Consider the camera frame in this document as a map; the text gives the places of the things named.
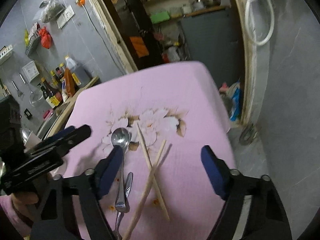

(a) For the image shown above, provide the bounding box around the small steel spoon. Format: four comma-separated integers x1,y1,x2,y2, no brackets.
111,127,131,208

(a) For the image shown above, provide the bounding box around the wooden chopstick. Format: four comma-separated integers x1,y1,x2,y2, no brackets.
123,139,167,240
135,122,171,222

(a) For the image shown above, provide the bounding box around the steel fork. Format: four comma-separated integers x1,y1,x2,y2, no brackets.
113,172,133,239

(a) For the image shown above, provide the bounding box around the person's pink sleeve forearm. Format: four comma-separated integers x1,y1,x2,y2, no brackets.
1,196,31,237

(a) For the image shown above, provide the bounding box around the person's left hand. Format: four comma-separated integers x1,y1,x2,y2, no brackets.
11,192,39,213

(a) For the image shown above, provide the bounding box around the pink floral tablecloth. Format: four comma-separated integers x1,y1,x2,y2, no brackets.
60,61,235,239

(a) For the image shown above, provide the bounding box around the hanging mesh strainer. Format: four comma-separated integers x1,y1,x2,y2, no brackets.
19,73,43,107

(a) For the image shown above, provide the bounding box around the hanging steel peeler tool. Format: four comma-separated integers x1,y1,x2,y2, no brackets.
11,80,24,98

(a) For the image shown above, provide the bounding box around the dark soy sauce bottle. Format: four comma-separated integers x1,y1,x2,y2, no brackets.
41,77,63,108

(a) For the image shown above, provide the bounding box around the orange spice bag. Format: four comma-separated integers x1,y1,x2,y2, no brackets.
64,68,75,98

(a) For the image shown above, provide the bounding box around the large dark oil jug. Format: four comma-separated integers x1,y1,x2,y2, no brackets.
65,55,91,88

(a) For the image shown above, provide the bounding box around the red plastic bag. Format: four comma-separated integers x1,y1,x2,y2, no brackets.
39,26,52,49

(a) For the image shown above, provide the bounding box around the dark grey cabinet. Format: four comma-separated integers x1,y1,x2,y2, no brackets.
180,8,245,87

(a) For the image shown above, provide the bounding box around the clear bag of dried goods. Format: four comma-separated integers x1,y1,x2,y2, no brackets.
39,0,65,23

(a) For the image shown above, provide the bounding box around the white wall box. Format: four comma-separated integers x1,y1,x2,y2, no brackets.
22,61,40,82

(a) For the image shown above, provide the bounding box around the white wall basket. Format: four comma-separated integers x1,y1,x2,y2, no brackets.
0,44,13,65

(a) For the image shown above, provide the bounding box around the grey wall shelf rack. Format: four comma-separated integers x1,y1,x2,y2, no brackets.
25,34,41,56

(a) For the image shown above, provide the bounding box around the white wall socket panel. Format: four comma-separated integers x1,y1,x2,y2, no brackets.
56,5,75,29

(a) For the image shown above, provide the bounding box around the orange wall hook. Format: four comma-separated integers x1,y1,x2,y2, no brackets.
75,0,86,7

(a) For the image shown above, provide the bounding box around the wooden door frame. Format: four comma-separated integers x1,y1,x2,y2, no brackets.
88,0,138,74

